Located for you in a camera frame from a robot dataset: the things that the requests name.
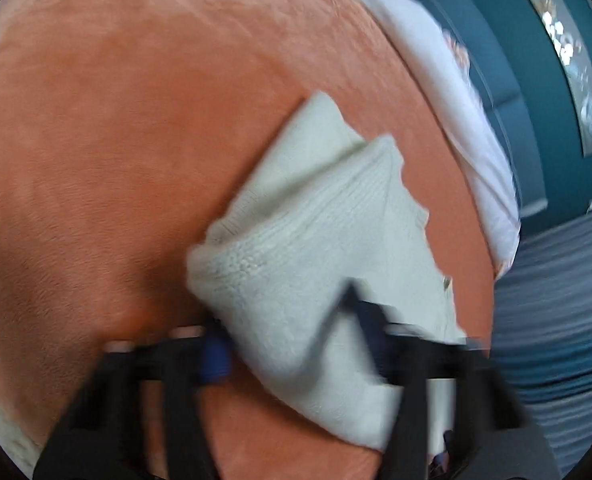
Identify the grey striped rug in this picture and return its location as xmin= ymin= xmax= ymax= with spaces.
xmin=491 ymin=205 xmax=592 ymax=471

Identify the white knitted sweater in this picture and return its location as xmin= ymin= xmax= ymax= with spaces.
xmin=186 ymin=91 xmax=469 ymax=452

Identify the teal wardrobe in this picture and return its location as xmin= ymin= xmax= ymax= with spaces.
xmin=311 ymin=0 xmax=592 ymax=233

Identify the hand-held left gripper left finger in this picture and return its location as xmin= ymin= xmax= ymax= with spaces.
xmin=33 ymin=321 xmax=235 ymax=480

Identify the silver patterned wall panel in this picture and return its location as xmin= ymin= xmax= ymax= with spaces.
xmin=522 ymin=0 xmax=592 ymax=158

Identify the orange plush blanket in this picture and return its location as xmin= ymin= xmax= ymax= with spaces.
xmin=0 ymin=0 xmax=498 ymax=480

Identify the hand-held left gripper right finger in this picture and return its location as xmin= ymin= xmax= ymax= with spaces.
xmin=332 ymin=281 xmax=562 ymax=480

